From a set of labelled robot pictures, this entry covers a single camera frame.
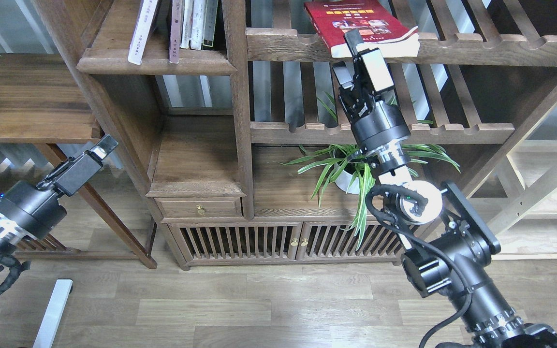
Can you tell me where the right slatted cabinet door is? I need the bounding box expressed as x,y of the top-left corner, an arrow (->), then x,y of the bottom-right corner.
295,221 -> 404,262

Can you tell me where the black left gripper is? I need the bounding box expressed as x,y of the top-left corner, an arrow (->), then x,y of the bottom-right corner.
0,134 -> 118,241

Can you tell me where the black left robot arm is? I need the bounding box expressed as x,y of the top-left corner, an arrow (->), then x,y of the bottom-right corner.
0,134 -> 118,296

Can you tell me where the dark wooden side table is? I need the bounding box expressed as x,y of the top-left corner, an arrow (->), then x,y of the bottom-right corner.
0,53 -> 157,269

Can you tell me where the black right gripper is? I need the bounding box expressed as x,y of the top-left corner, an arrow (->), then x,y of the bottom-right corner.
332,29 -> 410,155

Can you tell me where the dark upright book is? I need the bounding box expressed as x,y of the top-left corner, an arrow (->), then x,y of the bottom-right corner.
202,0 -> 219,50

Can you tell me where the green spider plant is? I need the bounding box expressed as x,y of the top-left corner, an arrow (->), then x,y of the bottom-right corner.
281,92 -> 461,251

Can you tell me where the dark maroon book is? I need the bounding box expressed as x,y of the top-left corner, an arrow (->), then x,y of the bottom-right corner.
168,0 -> 185,64

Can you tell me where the white book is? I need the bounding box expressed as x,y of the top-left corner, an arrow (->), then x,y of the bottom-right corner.
127,0 -> 161,65
190,0 -> 207,50
180,0 -> 194,49

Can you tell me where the small wooden drawer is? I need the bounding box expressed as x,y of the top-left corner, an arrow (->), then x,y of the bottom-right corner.
155,197 -> 242,218

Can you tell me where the light wooden shelf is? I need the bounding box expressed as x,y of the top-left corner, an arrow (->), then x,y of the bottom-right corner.
436,66 -> 557,259

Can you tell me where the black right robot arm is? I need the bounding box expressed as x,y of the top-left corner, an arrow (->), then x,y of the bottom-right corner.
332,29 -> 557,348

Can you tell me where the red book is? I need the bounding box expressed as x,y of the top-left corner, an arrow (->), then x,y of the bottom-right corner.
304,0 -> 420,58

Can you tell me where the left slatted cabinet door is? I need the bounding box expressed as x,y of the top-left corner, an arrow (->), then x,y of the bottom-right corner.
169,223 -> 302,266

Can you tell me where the slatted cabinet door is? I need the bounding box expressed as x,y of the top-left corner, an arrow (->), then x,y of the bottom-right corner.
295,221 -> 404,262
169,223 -> 302,266

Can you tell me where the dark wooden bookshelf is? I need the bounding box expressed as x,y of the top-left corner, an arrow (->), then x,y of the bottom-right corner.
33,0 -> 557,270

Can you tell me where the white plant pot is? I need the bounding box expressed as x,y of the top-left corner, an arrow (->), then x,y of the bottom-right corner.
332,149 -> 375,194

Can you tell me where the dark slatted wooden rack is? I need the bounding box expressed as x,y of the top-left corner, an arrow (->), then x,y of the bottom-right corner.
13,233 -> 82,260

